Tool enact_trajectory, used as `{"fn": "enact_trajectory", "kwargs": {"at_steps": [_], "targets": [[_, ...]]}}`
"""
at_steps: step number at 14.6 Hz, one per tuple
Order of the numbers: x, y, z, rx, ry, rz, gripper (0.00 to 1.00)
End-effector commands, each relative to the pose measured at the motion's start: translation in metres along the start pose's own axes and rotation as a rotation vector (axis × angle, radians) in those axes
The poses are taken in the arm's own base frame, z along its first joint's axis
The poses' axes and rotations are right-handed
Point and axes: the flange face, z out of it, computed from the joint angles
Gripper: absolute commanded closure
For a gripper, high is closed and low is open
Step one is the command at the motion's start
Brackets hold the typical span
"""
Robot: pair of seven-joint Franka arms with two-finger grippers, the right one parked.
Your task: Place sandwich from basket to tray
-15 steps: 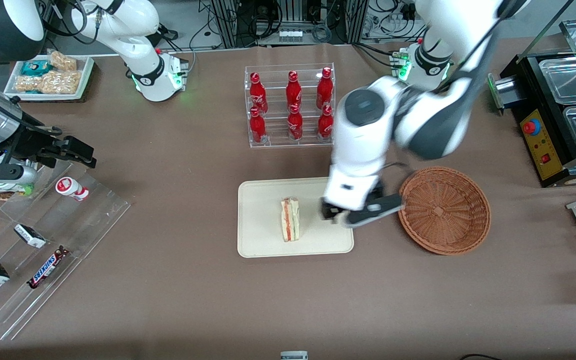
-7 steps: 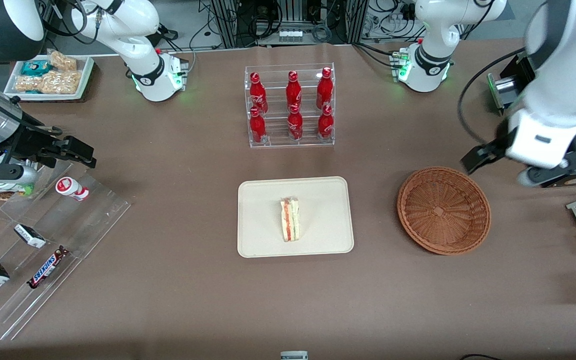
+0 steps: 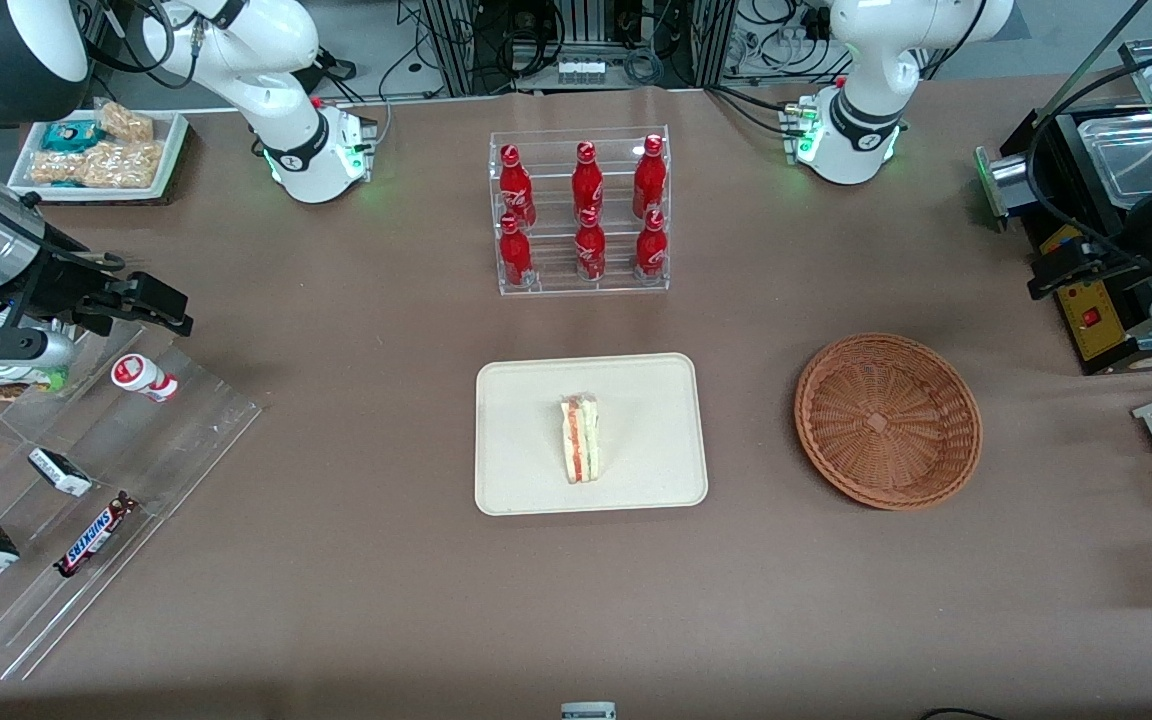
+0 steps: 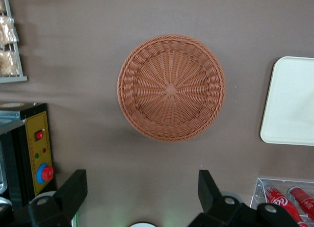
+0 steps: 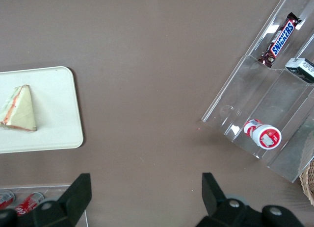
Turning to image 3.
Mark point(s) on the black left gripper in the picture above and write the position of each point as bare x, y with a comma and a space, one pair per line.
1128, 250

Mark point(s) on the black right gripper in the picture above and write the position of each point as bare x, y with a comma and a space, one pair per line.
56, 281

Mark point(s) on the triangular sandwich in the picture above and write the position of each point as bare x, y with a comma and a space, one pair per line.
582, 440

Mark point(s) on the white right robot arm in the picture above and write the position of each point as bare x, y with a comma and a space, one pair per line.
276, 50

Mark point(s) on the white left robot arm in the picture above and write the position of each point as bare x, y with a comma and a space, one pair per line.
876, 60

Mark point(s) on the steel machine tray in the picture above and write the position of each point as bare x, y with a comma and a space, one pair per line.
1126, 155

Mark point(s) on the white rectangular snack tray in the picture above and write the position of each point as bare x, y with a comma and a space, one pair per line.
171, 150

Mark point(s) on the brown wicker basket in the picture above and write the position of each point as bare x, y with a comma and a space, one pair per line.
886, 425

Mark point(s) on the cream plastic tray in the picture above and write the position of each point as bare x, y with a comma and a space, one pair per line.
516, 440

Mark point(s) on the black machine with yellow panels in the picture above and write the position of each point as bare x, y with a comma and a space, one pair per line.
1101, 330

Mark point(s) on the white red yogurt bottle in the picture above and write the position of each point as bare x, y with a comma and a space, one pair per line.
141, 377

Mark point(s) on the clear acrylic stepped shelf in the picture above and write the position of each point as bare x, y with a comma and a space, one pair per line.
186, 430

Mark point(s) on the small green object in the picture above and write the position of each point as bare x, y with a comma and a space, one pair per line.
55, 379

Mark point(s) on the peanut brittle pack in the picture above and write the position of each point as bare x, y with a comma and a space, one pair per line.
126, 122
56, 168
126, 165

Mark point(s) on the teal snack packet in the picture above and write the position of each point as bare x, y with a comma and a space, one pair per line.
69, 135

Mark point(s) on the grey diagonal metal bar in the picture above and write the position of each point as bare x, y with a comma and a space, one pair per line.
1091, 62

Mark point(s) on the snickers chocolate bar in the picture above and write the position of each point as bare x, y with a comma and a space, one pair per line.
94, 536

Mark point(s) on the red cola bottle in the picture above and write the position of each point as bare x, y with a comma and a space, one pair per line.
514, 185
515, 258
649, 178
590, 252
651, 250
587, 180

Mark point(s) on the clear acrylic bottle rack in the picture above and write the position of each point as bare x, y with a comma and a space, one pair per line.
553, 285

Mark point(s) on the white power strip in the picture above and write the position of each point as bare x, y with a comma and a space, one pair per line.
581, 70

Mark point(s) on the white grey device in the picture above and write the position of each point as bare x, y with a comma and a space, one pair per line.
588, 712

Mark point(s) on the aluminium frame cabinet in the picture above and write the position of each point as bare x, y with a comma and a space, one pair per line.
456, 45

